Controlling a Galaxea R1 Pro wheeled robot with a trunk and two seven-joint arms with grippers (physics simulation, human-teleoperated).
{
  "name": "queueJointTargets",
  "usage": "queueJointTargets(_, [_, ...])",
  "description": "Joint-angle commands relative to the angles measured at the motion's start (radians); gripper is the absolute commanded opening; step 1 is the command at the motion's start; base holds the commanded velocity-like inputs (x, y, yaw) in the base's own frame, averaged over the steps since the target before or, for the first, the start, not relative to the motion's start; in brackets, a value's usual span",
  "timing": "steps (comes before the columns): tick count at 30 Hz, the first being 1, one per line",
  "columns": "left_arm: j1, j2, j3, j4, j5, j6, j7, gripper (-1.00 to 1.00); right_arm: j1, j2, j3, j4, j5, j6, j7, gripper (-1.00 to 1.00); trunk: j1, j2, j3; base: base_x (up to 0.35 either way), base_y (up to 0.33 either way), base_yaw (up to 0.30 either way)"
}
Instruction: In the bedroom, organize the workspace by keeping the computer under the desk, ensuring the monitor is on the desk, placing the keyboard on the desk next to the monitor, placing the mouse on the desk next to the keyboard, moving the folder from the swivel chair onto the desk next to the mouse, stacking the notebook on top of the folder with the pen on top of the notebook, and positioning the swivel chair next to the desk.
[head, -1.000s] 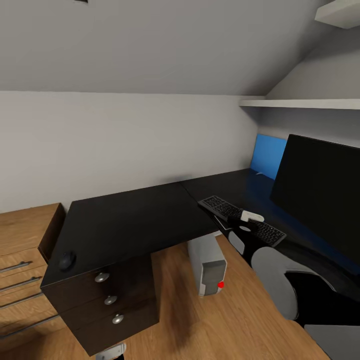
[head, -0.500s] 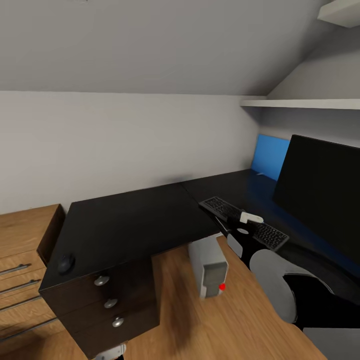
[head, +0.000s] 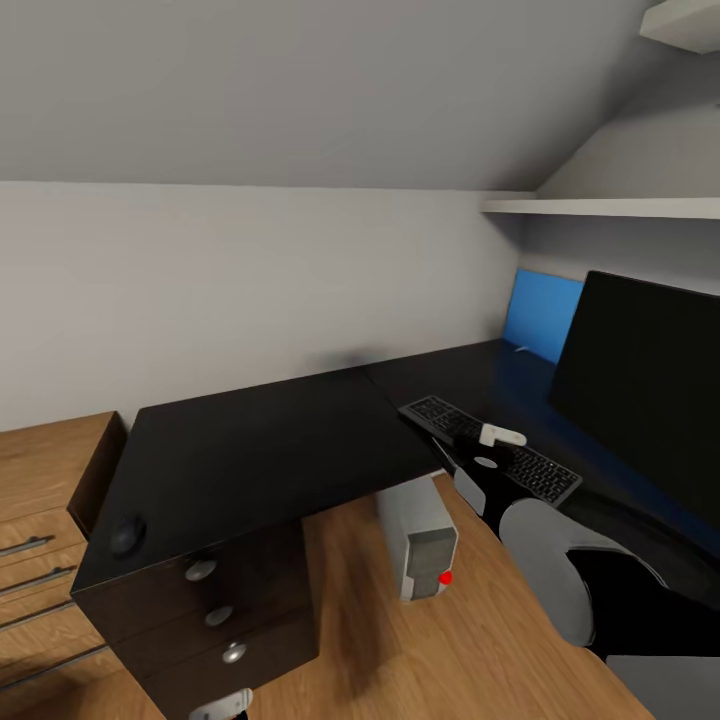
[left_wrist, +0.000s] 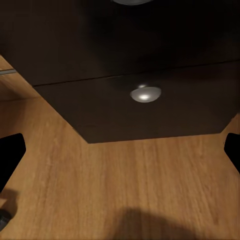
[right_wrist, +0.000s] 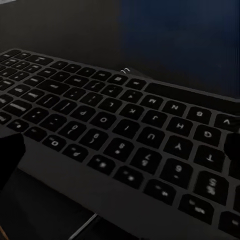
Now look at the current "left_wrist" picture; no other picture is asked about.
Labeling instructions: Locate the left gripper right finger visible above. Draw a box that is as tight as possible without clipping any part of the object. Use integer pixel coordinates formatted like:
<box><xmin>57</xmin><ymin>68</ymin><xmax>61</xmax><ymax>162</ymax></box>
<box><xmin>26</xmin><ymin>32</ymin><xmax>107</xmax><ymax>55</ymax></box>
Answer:
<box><xmin>224</xmin><ymin>133</ymin><xmax>240</xmax><ymax>173</ymax></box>

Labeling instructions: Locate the swivel chair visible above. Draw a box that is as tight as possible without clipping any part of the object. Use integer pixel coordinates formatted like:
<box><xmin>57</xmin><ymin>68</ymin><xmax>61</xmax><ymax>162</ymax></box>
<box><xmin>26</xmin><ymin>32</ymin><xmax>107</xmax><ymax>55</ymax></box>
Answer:
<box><xmin>0</xmin><ymin>209</ymin><xmax>12</xmax><ymax>231</ymax></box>

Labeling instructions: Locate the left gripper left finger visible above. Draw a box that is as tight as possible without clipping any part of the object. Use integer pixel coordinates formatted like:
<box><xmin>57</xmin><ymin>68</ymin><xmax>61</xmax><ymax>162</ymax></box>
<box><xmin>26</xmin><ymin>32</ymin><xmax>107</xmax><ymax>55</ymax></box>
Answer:
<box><xmin>0</xmin><ymin>133</ymin><xmax>26</xmax><ymax>193</ymax></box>

